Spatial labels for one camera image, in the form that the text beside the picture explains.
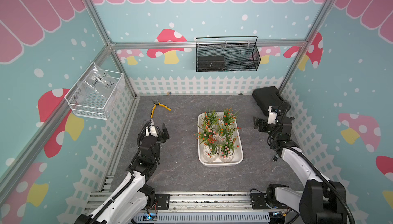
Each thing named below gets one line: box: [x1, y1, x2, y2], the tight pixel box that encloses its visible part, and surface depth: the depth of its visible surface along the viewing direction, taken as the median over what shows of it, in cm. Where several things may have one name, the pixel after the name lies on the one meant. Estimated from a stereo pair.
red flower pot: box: [202, 134, 220, 163], surface depth 85 cm
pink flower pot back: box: [217, 135, 240, 164], surface depth 82 cm
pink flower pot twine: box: [193, 123, 219, 146], surface depth 85 cm
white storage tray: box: [197, 112, 244, 167], surface depth 87 cm
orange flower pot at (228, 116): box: [223, 107, 237, 126], surface depth 96 cm
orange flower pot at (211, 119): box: [201, 109, 221, 133], surface depth 93 cm
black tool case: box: [252, 85, 292, 116], surface depth 117 cm
